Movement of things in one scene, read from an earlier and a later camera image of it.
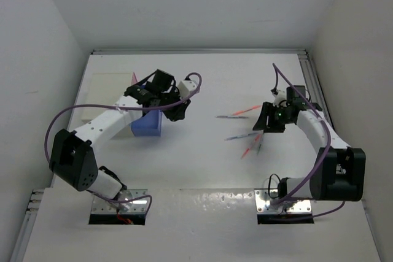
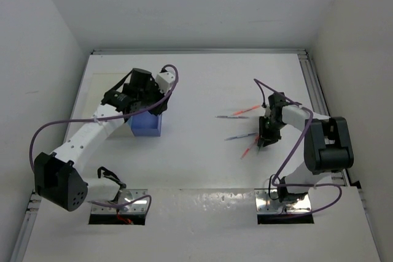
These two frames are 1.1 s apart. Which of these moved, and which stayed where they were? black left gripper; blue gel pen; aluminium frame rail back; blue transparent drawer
Moved: black left gripper
Stayed: blue transparent drawer; aluminium frame rail back; blue gel pen
